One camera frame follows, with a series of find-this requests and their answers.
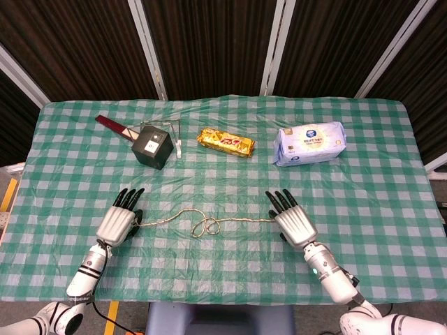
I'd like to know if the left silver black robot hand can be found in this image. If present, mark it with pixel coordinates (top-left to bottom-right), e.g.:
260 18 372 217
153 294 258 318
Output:
96 187 146 249

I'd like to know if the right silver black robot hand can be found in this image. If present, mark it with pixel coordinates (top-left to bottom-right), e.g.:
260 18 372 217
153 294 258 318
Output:
265 188 318 249

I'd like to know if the beige braided rope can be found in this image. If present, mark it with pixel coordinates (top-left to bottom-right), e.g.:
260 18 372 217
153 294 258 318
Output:
135 208 279 239

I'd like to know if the light blue tissue pack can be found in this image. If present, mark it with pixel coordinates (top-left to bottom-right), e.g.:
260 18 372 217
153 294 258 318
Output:
272 121 349 168

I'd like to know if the black cube box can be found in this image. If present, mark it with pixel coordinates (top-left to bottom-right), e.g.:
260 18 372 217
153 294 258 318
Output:
131 126 175 171

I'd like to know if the green checkered tablecloth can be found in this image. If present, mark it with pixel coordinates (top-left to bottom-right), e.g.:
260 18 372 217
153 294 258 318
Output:
0 94 447 304

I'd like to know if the yellow floor tape strip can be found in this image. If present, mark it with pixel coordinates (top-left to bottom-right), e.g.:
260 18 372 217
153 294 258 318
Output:
103 301 120 335

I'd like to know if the dark red flat box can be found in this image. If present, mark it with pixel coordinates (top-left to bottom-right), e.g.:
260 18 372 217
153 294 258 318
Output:
94 114 140 141

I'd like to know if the gold biscuit package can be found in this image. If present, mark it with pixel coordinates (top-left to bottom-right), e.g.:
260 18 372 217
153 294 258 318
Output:
196 127 256 158

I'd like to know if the blue grey robot torso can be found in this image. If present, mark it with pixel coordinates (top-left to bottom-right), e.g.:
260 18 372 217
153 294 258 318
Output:
145 302 296 335

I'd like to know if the black cable on floor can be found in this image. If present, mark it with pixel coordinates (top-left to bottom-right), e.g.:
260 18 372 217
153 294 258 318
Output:
91 299 147 335

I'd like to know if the white frame post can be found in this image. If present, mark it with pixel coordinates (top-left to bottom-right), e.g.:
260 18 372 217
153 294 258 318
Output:
260 0 296 97
0 45 52 109
352 0 439 101
127 0 169 101

